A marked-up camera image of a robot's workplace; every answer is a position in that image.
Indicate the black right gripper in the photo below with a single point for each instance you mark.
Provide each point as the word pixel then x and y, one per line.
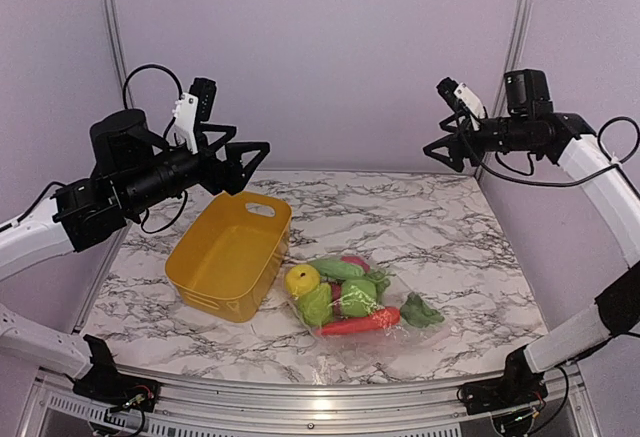
pixel 463 133

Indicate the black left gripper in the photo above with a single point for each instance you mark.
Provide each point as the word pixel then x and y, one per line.
pixel 233 178

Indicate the red apple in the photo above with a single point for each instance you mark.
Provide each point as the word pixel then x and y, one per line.
pixel 355 260
pixel 335 303

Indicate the green bitter gourd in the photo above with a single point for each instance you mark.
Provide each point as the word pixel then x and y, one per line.
pixel 337 269

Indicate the green apple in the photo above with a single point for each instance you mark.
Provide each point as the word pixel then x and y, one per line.
pixel 359 298

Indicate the orange carrot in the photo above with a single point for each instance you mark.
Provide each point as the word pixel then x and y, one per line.
pixel 378 320

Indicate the clear zip top bag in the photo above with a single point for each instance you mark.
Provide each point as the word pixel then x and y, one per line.
pixel 363 349

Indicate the green grape bunch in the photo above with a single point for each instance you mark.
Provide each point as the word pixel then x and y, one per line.
pixel 380 278

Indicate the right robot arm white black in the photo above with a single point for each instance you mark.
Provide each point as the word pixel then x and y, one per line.
pixel 564 139

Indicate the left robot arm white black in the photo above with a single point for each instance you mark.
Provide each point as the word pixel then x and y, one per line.
pixel 35 250

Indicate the yellow plastic basket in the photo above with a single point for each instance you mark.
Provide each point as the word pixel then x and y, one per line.
pixel 228 259

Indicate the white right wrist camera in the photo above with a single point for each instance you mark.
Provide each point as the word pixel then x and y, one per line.
pixel 459 97

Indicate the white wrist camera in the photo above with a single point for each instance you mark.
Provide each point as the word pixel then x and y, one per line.
pixel 459 97
pixel 193 108

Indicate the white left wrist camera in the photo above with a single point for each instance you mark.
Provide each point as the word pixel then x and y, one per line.
pixel 193 108

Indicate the left aluminium frame post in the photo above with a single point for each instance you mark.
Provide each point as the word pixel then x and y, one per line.
pixel 115 43

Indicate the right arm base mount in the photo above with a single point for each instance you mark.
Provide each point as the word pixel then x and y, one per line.
pixel 498 393

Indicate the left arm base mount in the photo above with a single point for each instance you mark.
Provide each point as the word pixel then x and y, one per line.
pixel 116 390

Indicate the front aluminium rail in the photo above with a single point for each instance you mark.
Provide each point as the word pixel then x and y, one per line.
pixel 192 406

